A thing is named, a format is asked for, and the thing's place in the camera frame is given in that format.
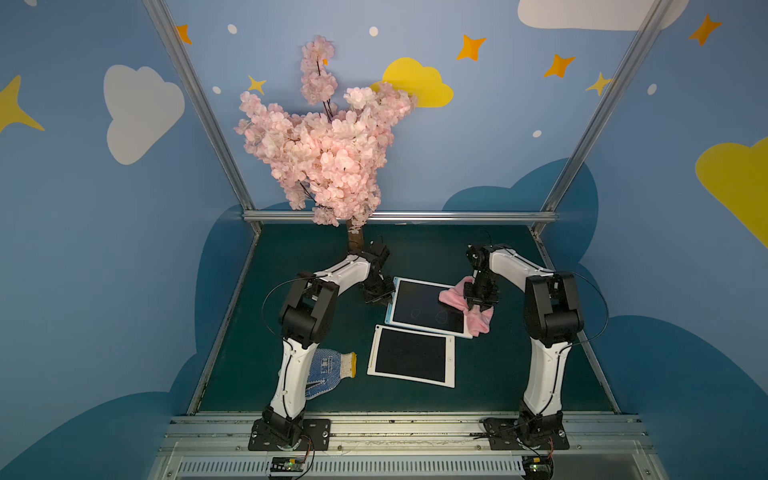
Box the aluminium frame rails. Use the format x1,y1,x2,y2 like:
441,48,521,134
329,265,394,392
144,1,672,416

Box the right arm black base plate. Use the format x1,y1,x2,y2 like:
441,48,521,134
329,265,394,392
481,415,570,451

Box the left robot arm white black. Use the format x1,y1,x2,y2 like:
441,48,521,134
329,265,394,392
249,242,394,450

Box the blue dotted work glove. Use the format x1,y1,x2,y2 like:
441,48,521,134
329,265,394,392
305,349,358,400

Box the green circuit board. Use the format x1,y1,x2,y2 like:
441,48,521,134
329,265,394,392
268,457,306,477
522,456,554,480

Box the right green circuit board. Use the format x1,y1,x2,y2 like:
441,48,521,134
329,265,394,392
522,456,554,480

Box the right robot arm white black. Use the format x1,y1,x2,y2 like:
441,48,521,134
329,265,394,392
460,244,588,450

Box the pink cloth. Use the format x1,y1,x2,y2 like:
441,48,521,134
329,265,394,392
438,276,494,337

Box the left green circuit board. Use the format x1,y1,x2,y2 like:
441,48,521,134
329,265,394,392
268,457,306,477

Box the pink cherry blossom tree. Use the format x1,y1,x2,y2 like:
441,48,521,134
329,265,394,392
235,36,417,250

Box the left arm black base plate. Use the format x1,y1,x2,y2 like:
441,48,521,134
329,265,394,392
247,419,332,451

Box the aluminium front mounting rail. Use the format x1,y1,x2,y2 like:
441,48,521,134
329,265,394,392
148,412,668,479

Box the white drawing tablet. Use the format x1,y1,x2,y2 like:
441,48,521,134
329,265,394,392
385,277,472,339
367,325,456,388

